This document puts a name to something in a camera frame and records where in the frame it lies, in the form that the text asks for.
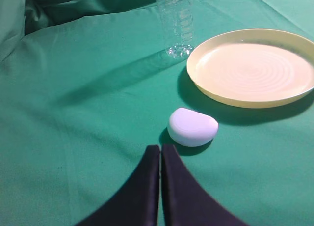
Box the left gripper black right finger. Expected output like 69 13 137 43
161 144 247 226

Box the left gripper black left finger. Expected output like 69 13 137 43
78 145 160 226

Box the pale yellow round plate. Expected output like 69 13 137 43
186 29 314 109

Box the white rounded plastic case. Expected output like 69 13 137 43
167 108 218 147

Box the green tablecloth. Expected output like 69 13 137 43
0 0 314 226

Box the clear plastic water bottle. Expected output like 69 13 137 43
156 0 194 59

